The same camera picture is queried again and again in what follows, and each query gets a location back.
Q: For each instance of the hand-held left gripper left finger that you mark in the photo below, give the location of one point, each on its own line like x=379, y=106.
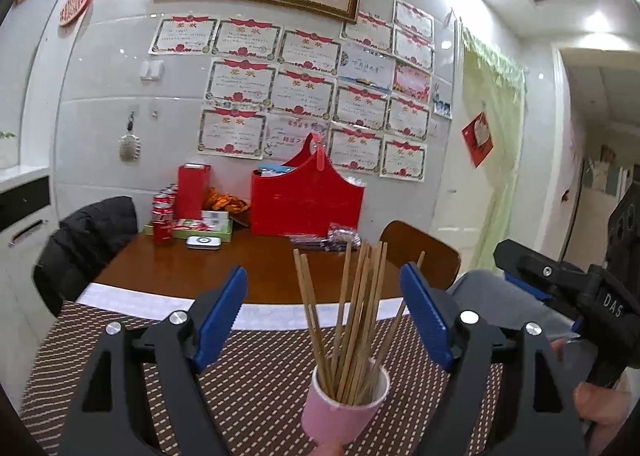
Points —
x=222, y=321

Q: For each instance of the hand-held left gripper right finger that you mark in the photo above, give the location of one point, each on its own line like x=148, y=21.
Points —
x=425, y=321

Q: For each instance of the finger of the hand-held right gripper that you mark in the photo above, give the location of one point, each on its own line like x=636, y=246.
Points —
x=530, y=261
x=525, y=286

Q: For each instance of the bunch of wooden chopsticks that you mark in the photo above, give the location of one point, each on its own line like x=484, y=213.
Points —
x=357, y=336

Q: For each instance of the pink paper cup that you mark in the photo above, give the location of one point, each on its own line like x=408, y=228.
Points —
x=340, y=423

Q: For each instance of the person's right hand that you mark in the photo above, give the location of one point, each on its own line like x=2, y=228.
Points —
x=605, y=406

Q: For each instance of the person's left hand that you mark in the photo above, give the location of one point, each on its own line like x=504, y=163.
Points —
x=327, y=448

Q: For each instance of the brown wooden chair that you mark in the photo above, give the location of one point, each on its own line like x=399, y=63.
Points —
x=425, y=246

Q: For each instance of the white cloth strip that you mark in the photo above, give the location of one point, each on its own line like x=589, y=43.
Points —
x=150, y=301

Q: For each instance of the brown dotted placemat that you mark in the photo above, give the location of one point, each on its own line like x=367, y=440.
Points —
x=250, y=396

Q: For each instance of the white small device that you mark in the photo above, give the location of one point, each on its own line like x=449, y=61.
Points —
x=203, y=243

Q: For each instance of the green flat box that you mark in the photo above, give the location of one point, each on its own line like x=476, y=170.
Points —
x=200, y=235

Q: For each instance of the red cola can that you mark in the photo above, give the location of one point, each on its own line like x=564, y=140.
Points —
x=162, y=228
x=166, y=197
x=171, y=188

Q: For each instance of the clear plastic snack bag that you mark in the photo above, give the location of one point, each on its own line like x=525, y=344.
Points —
x=345, y=236

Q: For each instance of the dark wrapped package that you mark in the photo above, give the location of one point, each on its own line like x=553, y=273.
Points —
x=310, y=242

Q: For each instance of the orange snack bag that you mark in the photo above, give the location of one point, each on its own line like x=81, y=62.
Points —
x=227, y=201

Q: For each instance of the red door poster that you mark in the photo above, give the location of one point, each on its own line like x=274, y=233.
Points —
x=477, y=138

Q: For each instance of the red cardboard box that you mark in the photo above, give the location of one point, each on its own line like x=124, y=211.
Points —
x=192, y=191

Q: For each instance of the red gift bag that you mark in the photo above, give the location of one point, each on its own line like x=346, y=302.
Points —
x=305, y=206

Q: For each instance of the black jacket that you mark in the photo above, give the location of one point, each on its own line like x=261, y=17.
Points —
x=85, y=246

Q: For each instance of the blue white package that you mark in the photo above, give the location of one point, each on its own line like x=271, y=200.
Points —
x=275, y=169

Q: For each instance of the green door curtain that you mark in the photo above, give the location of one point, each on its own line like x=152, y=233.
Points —
x=495, y=85

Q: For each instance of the small photo print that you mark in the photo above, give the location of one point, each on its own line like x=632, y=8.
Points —
x=442, y=103

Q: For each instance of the hanging silver ornament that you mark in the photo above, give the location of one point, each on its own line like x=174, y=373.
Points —
x=130, y=145

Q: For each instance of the black white cabinet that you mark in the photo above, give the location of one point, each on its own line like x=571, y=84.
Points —
x=20, y=216

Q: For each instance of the wall of award certificates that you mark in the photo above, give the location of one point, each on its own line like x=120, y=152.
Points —
x=300, y=95

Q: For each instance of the white light switch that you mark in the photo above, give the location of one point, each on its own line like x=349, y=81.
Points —
x=151, y=69

